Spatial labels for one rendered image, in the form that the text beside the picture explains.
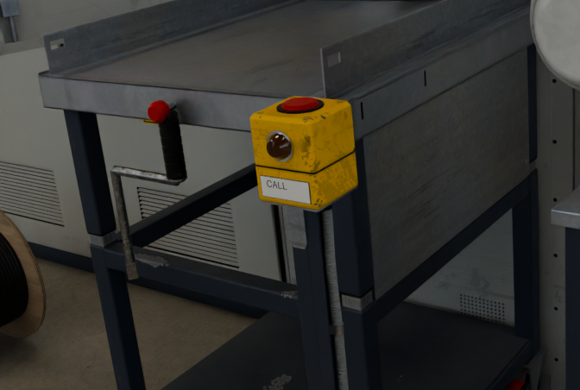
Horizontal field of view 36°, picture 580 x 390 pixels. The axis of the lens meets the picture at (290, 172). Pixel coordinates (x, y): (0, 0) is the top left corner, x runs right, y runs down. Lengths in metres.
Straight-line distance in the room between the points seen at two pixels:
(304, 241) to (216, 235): 1.41
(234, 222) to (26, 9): 0.78
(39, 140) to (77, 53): 1.24
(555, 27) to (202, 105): 0.62
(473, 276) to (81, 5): 1.00
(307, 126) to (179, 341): 1.54
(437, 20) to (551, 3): 0.58
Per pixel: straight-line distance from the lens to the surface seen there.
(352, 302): 1.30
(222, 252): 2.40
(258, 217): 2.26
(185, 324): 2.46
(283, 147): 0.92
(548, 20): 0.85
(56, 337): 2.54
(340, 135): 0.95
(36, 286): 2.39
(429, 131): 1.40
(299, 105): 0.94
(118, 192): 1.47
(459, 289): 2.03
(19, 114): 2.84
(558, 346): 1.99
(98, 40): 1.62
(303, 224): 0.98
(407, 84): 1.28
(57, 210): 2.87
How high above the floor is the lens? 1.15
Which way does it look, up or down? 19 degrees down
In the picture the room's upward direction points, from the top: 6 degrees counter-clockwise
